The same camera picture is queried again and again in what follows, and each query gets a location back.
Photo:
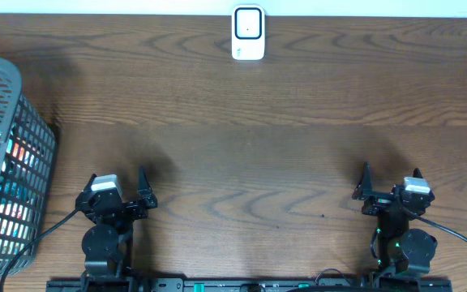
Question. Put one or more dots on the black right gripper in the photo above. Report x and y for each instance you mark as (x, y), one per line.
(365, 186)

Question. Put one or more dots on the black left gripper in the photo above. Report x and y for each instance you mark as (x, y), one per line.
(139, 210)

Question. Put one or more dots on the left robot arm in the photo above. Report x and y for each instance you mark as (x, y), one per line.
(108, 244)

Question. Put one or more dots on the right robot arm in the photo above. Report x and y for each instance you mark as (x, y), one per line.
(403, 254)

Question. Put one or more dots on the white barcode scanner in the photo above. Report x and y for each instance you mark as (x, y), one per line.
(248, 32)

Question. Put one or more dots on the grey plastic mesh basket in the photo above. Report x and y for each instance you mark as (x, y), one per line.
(28, 149)

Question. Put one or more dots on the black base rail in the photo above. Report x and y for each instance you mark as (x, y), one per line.
(180, 285)

